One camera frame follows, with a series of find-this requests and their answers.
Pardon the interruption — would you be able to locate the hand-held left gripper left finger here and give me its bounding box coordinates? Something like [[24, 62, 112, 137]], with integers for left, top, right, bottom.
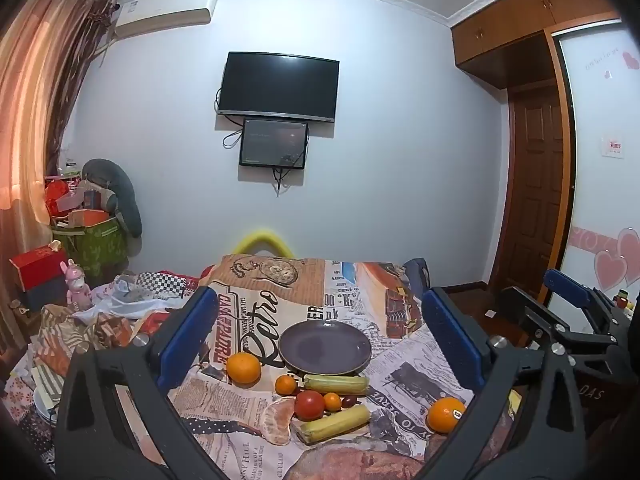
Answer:
[[54, 287, 241, 480]]

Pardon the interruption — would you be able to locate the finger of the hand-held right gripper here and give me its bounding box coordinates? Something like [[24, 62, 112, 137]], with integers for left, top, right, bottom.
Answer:
[[545, 268, 638, 333], [501, 286, 628, 361]]

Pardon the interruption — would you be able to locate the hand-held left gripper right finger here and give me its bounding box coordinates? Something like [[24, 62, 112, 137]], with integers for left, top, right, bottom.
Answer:
[[422, 287, 596, 480]]

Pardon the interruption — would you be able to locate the large plain orange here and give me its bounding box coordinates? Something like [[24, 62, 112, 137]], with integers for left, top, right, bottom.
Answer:
[[226, 352, 262, 386]]

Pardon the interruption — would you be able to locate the large orange with sticker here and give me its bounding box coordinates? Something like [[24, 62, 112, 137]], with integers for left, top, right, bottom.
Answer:
[[426, 397, 467, 434]]

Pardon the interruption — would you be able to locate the peeled pomelo segment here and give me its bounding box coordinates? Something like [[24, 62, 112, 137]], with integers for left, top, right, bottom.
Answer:
[[262, 397, 297, 447]]

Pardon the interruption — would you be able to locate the dark purple plate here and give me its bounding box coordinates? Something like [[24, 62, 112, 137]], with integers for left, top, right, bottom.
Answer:
[[278, 321, 373, 377]]

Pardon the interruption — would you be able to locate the red tomato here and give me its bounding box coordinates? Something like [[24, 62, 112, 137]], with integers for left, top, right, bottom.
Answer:
[[294, 390, 326, 422]]

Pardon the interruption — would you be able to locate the yellow green banana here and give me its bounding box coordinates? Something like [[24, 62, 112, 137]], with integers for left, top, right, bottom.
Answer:
[[299, 404, 371, 444]]

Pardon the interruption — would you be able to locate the black white checkered cloth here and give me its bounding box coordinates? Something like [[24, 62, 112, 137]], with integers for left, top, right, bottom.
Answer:
[[132, 270, 201, 297]]

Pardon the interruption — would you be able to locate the dark blue cloth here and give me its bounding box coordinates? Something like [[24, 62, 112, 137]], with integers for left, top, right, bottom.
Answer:
[[402, 258, 431, 306]]

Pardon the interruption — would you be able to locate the white heart print wardrobe door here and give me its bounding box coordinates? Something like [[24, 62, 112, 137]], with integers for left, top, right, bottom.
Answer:
[[552, 20, 640, 311]]

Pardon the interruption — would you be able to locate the brown wooden door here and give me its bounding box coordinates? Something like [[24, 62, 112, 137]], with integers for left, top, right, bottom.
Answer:
[[487, 85, 571, 296]]

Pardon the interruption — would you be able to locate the newspaper print tablecloth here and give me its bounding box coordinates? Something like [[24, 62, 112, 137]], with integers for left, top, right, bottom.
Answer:
[[167, 254, 506, 480]]

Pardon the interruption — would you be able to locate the yellow green corn cob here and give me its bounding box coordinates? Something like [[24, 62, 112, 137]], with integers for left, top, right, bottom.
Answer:
[[303, 374, 370, 396]]

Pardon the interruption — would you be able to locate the pink rabbit toy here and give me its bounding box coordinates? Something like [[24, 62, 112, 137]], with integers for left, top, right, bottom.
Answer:
[[60, 259, 93, 313]]

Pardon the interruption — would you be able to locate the yellow chair back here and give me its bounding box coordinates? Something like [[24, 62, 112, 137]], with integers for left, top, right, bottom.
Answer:
[[235, 229, 296, 261]]

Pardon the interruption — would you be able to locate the green storage box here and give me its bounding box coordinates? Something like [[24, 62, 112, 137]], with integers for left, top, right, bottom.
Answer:
[[50, 215, 128, 281]]

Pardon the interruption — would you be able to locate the orange box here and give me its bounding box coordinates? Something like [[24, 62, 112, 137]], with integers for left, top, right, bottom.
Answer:
[[67, 208, 111, 229]]

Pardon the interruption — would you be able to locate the grey plush toy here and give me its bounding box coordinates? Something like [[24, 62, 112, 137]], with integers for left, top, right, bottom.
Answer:
[[81, 158, 143, 238]]

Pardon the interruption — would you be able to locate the red box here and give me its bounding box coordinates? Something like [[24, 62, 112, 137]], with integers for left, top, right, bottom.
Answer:
[[10, 247, 68, 293]]

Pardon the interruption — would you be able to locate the red bag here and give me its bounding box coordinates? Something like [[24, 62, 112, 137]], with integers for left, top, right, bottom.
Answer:
[[44, 175, 83, 222]]

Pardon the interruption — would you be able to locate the small black monitor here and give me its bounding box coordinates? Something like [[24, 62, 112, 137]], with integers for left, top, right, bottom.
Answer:
[[239, 117, 309, 171]]

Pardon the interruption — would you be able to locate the wooden overhead cabinet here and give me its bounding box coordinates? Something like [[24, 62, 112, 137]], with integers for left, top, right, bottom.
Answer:
[[447, 0, 621, 88]]

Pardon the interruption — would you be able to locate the large black television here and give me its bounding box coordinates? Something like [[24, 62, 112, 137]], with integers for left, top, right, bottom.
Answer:
[[217, 51, 341, 123]]

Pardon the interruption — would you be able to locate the pink brown curtain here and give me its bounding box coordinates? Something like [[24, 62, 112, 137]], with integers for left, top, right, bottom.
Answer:
[[0, 0, 118, 356]]

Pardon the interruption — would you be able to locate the white air conditioner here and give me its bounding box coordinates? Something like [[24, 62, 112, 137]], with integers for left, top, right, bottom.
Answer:
[[112, 0, 220, 38]]

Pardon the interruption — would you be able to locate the black hanging cable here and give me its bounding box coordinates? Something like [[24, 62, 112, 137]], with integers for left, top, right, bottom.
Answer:
[[271, 167, 292, 197]]

